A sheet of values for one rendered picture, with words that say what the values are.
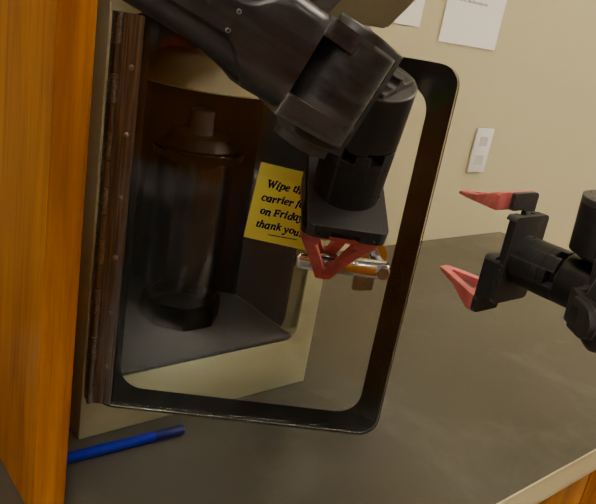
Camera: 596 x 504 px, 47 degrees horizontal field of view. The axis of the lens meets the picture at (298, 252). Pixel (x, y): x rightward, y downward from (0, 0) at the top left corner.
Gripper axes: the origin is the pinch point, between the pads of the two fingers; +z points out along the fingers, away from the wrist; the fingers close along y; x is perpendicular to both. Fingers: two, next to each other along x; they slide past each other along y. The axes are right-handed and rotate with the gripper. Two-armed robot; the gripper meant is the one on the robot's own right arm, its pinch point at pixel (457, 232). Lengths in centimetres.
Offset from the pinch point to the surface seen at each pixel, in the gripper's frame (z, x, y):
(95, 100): 14.0, 40.8, 10.8
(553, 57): 56, -102, 22
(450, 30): 55, -58, 24
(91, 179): 13.6, 40.8, 3.3
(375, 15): 8.7, 12.4, 22.6
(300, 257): -3.6, 28.1, 0.8
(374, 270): -7.7, 22.4, 0.5
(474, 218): 56, -86, -22
